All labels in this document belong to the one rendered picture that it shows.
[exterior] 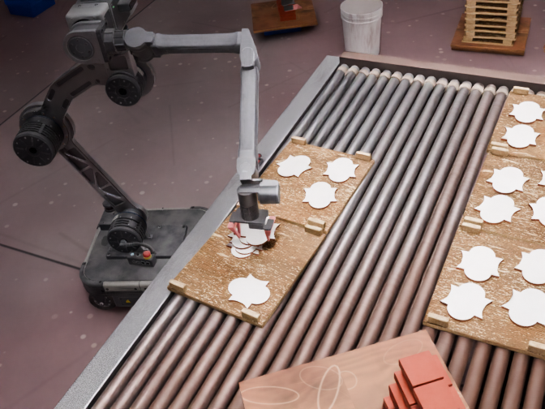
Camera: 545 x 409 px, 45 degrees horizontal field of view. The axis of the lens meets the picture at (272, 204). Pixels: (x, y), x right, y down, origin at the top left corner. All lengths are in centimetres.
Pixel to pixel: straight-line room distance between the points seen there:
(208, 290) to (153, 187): 203
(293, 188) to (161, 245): 107
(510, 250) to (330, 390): 78
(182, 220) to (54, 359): 89
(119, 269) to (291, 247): 128
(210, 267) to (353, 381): 67
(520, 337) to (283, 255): 74
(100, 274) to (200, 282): 121
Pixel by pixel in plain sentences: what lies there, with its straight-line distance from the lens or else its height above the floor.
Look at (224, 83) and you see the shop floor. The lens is 485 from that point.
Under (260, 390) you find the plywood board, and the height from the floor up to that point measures 104.
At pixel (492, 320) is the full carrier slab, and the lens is 195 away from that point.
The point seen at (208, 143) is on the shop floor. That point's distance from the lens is 427.
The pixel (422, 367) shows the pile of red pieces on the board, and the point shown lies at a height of 129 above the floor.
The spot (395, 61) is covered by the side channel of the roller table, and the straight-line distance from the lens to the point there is 301.
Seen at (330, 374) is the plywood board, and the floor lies 104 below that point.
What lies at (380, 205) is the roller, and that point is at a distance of 228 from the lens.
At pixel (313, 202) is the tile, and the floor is 94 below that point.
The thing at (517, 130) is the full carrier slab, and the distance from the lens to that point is 261.
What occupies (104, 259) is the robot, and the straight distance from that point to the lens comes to 329.
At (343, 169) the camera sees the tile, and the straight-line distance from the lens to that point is 239.
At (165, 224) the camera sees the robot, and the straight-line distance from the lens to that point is 337.
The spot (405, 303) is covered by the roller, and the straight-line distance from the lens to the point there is 198.
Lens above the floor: 244
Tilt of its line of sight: 41 degrees down
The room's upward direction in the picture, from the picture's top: 8 degrees counter-clockwise
